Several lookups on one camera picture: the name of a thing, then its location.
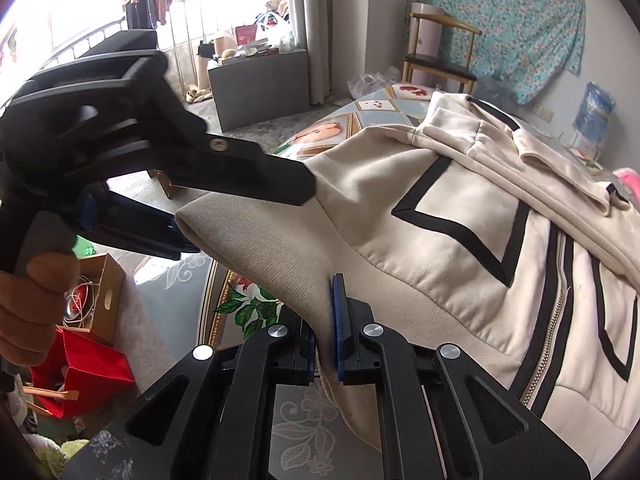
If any white plastic bag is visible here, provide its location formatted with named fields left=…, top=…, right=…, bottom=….
left=347, top=73, right=394, bottom=100

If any blue water bottle on dispenser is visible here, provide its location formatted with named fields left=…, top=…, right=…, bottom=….
left=573, top=81, right=615, bottom=145

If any cardboard box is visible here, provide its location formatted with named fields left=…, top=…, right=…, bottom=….
left=62, top=254, right=126, bottom=347

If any beige jacket with black stripes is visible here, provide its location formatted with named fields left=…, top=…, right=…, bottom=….
left=174, top=90, right=640, bottom=480

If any wall power socket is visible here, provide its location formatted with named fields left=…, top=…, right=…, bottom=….
left=536, top=106, right=553, bottom=124

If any grey cabinet board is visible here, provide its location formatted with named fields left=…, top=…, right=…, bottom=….
left=208, top=49, right=310, bottom=132

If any teal floral wall cloth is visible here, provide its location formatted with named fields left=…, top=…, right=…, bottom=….
left=408, top=0, right=587, bottom=105

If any wooden chair black seat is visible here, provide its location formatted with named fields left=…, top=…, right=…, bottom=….
left=401, top=11, right=483, bottom=94

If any grey curtain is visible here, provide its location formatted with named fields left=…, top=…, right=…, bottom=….
left=288, top=0, right=331, bottom=105

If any fruit pattern bed sheet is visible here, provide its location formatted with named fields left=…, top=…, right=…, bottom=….
left=134, top=83, right=616, bottom=480

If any person's left hand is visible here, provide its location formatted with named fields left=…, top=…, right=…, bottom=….
left=0, top=252, right=80, bottom=366

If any red paper bag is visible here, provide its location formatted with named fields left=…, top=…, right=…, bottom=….
left=29, top=327, right=136, bottom=418

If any pink floral blanket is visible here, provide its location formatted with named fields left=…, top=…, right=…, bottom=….
left=614, top=168, right=640, bottom=202

